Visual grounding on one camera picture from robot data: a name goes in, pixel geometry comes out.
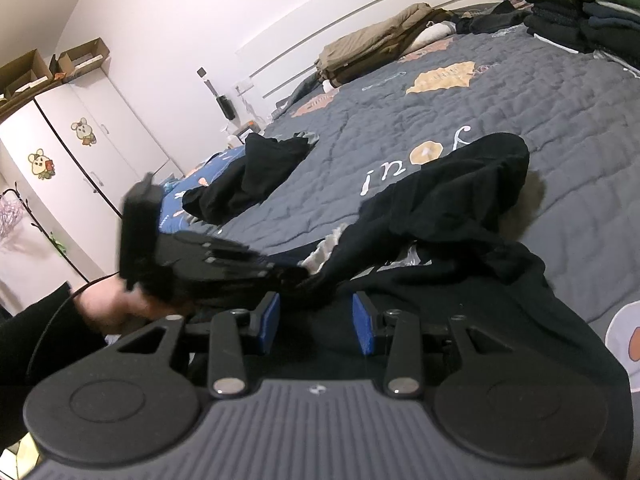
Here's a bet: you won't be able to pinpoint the grey pillow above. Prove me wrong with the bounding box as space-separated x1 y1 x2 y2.
270 72 326 118

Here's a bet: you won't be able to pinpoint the crumpled black garment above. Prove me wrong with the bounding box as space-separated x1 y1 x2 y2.
181 132 321 223

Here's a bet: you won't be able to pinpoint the person's left forearm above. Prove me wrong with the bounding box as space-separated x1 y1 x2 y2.
0 282 108 406

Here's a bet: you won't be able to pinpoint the white wardrobe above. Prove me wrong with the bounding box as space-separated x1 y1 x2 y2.
0 80 183 296

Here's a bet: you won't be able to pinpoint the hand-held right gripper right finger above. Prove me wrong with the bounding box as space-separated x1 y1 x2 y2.
351 291 531 400

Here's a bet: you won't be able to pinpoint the cream garment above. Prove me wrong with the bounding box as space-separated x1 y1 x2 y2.
420 22 456 46

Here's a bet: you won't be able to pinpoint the cartoon animal sticker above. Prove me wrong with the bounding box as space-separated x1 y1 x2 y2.
70 117 97 147
27 149 57 181

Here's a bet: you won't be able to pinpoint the person's left hand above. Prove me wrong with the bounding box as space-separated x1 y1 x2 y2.
77 280 166 335

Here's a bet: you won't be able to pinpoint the black cable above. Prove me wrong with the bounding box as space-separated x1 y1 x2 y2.
25 271 123 376

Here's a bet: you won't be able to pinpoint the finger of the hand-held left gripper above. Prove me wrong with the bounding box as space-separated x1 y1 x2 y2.
160 231 273 273
172 260 310 311

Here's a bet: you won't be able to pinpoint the stack of folded clothes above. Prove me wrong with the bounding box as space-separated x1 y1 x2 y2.
515 0 640 68

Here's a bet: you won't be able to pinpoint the folded khaki clothes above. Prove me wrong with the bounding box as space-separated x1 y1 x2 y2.
315 3 451 87

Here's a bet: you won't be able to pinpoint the blue patterned pillow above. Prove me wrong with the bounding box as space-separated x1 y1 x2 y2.
159 152 251 233

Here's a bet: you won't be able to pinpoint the black printed t-shirt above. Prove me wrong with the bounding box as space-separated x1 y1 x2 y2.
192 132 632 401

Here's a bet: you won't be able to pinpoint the black coat rack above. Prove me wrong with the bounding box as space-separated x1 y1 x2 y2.
0 182 91 283

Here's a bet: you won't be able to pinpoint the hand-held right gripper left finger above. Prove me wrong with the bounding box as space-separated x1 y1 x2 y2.
107 291 281 400

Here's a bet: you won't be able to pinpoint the dark crumpled clothes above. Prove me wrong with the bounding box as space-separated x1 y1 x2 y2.
450 2 531 36

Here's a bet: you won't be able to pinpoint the white headboard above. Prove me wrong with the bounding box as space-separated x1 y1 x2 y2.
235 0 521 121

